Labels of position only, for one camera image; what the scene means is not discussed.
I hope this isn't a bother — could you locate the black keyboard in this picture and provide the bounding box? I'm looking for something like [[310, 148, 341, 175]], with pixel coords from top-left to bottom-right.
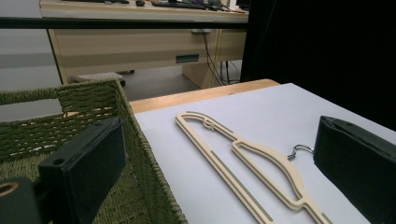
[[151, 0, 208, 10]]

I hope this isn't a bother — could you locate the light wooden desk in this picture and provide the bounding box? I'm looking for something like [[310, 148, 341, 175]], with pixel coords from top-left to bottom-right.
[[39, 0, 250, 90]]

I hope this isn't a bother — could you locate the cream clothes hanger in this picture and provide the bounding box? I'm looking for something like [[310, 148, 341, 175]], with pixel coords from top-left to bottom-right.
[[175, 110, 334, 224]]

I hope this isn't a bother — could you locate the green woven basket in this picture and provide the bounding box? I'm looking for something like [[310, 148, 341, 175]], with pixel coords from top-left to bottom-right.
[[0, 77, 189, 224]]

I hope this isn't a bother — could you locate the white table sheet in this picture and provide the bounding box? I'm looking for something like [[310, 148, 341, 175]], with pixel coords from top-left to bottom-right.
[[134, 82, 396, 224]]

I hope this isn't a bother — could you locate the black curtain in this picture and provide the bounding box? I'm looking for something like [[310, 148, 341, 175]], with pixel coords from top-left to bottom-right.
[[240, 0, 396, 132]]

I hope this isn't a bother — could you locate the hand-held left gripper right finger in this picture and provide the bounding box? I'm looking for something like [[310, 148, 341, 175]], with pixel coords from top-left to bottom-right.
[[313, 115, 396, 224]]

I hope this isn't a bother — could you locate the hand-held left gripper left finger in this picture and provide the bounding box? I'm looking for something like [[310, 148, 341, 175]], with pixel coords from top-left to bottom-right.
[[37, 116, 127, 224]]

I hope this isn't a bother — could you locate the grey chair base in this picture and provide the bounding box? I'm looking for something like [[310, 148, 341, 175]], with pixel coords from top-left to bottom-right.
[[70, 72, 126, 88]]

